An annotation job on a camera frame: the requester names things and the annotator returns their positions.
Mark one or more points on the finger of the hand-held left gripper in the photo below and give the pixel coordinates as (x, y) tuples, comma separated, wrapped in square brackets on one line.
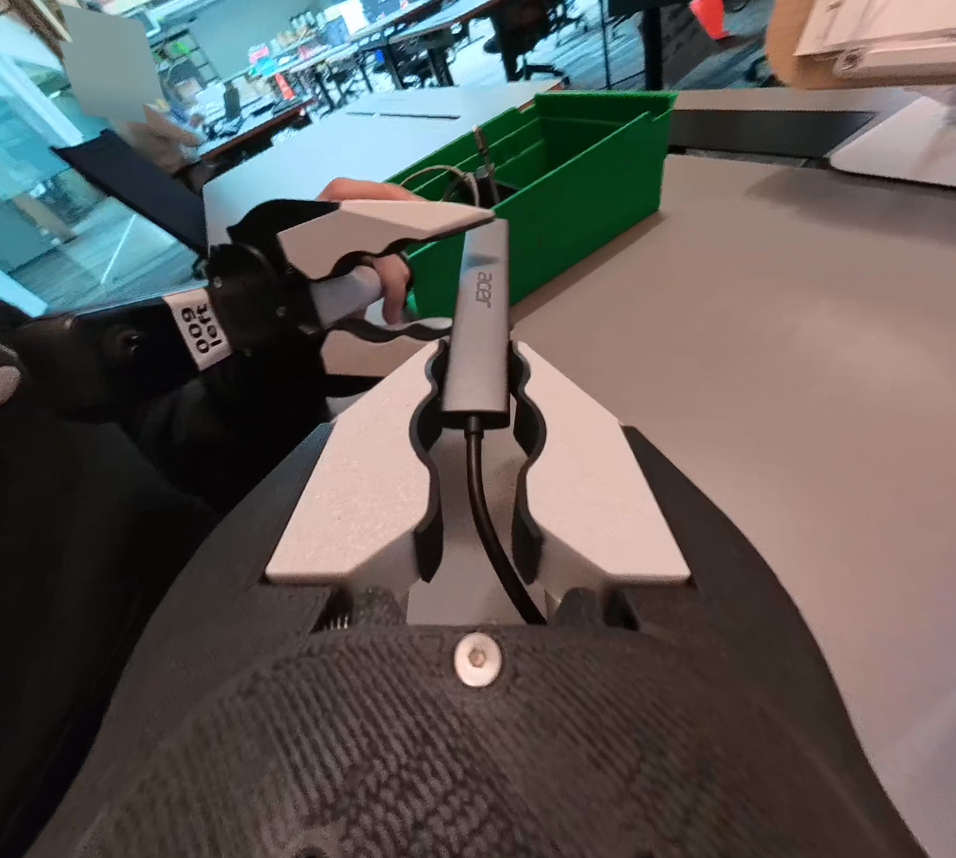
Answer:
[(373, 227), (343, 301)]

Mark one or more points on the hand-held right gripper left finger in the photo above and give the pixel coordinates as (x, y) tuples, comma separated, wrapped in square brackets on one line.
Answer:
[(351, 492)]

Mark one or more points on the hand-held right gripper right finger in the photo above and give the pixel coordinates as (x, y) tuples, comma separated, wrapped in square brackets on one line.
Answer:
[(597, 499)]

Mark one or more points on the grey usb hub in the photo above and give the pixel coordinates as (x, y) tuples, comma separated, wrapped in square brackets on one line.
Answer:
[(478, 350)]

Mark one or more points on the green plastic bin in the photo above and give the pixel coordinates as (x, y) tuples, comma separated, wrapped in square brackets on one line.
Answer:
[(590, 201)]

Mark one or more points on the grey desk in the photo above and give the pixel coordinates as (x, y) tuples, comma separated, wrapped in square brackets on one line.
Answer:
[(747, 350)]

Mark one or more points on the person's left hand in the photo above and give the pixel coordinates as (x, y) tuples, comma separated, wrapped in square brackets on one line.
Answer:
[(394, 283)]

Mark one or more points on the black flat panel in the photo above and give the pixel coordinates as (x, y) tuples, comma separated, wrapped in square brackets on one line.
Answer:
[(127, 186)]

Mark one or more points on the long grey table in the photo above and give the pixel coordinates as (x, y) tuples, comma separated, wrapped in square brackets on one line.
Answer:
[(448, 14)]

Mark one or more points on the black office chair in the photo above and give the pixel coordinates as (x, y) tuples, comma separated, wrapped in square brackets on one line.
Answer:
[(538, 14)]

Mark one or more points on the person's black clothing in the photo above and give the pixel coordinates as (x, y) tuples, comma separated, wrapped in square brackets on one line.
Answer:
[(89, 574)]

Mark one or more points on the orange traffic cone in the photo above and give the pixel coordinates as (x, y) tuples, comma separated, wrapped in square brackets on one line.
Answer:
[(709, 6)]

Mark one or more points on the white stand base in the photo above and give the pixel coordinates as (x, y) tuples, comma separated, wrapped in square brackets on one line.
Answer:
[(911, 148)]

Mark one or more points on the clear page holder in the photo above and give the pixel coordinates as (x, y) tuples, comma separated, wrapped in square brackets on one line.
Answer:
[(911, 55)]

